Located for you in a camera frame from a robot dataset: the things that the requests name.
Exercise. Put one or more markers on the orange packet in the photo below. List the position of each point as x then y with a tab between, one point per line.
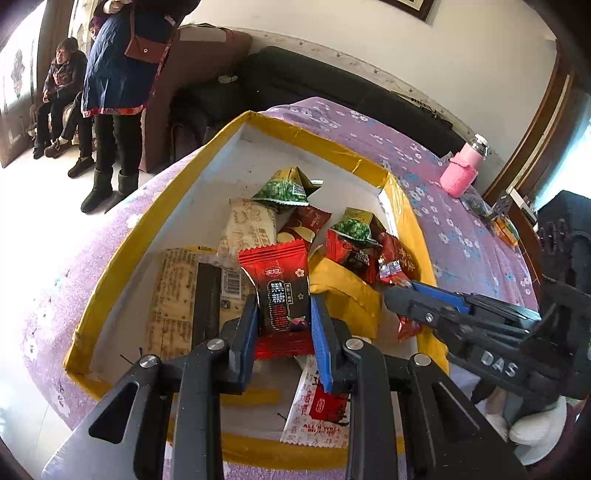
505	230

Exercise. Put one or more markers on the dark red snack packet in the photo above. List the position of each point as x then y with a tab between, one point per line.
346	254

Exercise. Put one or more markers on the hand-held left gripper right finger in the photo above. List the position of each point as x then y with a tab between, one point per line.
321	346

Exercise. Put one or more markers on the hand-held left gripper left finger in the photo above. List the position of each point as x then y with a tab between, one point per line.
251	323

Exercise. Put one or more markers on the white red snack packet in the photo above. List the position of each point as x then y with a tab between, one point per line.
318	415

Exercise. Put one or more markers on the wooden window frame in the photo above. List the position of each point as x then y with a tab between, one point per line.
531	138

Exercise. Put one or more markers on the purple floral tablecloth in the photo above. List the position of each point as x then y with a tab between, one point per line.
69	277

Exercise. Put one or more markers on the brown armchair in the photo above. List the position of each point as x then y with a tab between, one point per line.
198	64

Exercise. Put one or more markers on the large beige cracker packet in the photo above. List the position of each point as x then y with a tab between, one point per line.
178	295

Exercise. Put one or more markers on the green snack packet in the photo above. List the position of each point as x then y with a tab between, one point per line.
355	228
286	189

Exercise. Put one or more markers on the red black snack packet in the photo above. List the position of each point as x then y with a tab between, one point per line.
281	277

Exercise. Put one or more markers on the dark wall picture frame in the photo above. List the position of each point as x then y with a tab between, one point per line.
411	7

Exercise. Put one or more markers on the clear bag with dark contents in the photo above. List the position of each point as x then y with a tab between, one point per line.
478	203

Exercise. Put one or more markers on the yellow snack packet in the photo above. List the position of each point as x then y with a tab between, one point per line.
341	290

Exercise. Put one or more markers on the small red candy packet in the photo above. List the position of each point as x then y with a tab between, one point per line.
392	272

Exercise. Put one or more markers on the yellow cardboard box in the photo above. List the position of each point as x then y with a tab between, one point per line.
221	184

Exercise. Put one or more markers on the long beige snack packet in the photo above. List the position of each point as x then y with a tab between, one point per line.
247	226

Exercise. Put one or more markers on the red chip snack packet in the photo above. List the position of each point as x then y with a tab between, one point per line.
304	221

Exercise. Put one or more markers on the pink bottle with knit sleeve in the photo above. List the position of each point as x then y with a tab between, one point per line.
461	170

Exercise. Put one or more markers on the black sofa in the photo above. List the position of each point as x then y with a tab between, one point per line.
300	78

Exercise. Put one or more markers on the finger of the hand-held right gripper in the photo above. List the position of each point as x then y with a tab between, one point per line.
443	293
489	360

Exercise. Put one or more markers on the person's right hand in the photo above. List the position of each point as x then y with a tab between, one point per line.
540	434

